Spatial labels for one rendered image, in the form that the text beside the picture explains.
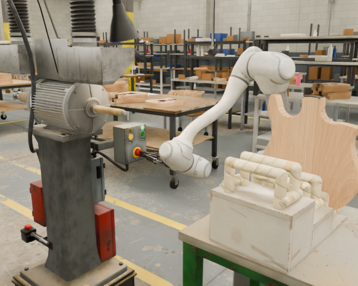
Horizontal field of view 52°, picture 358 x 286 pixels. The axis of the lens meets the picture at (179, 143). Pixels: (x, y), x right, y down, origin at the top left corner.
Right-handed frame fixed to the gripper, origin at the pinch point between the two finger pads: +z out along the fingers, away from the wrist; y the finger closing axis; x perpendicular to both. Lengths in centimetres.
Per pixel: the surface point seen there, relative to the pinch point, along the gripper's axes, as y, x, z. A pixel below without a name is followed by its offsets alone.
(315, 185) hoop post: -22, 13, -98
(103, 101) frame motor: -20.1, 29.7, 7.7
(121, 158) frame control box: -7.9, -2.4, 10.1
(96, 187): -12.6, -21.7, 26.5
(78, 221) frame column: -28, -36, 23
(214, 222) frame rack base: -46, 2, -76
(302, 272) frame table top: -44, -5, -104
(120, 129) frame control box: -7.9, 13.5, 10.0
